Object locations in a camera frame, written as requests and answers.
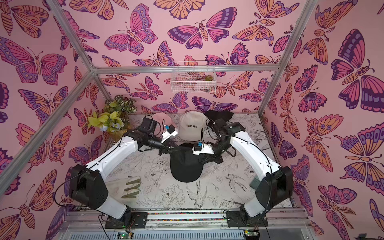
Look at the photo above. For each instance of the green dustpan brush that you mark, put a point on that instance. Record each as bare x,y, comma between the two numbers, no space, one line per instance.
255,183

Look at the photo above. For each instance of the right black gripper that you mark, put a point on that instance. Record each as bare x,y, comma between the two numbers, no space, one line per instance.
208,154

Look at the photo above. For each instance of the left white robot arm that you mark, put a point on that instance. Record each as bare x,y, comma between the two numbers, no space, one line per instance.
87,183

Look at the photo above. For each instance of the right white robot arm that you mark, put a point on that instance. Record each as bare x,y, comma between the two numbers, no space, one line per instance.
273,184

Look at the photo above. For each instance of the pink cap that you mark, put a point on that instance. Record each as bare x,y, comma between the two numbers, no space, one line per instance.
162,119

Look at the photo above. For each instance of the aluminium front rail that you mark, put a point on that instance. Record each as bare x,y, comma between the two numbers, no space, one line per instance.
179,220

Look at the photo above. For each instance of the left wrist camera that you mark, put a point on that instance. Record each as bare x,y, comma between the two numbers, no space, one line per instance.
170,131

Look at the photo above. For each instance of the small green succulent plant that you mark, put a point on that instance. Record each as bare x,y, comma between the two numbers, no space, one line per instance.
208,78

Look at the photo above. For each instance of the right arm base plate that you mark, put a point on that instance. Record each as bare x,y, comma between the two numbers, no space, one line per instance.
240,218

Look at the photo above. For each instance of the black cap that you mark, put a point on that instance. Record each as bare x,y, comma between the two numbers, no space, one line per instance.
215,115
185,166

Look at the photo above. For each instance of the amber vase with flowers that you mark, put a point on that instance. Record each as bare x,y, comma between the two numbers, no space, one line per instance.
114,120

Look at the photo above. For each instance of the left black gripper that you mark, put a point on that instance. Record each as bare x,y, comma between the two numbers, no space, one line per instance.
167,149

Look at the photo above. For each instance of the white wire basket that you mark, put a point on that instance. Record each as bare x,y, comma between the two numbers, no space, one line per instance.
188,77

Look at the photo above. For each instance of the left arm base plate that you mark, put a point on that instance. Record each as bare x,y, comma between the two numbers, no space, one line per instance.
130,220

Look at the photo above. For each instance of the white Colorado cap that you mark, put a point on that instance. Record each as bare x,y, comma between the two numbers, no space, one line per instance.
191,125

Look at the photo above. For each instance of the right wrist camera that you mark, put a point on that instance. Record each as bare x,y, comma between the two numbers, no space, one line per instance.
202,148

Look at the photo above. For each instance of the black cap back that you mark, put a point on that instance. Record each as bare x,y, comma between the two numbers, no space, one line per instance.
215,115

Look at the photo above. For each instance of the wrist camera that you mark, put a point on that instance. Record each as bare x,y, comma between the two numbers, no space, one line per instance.
202,148
170,131

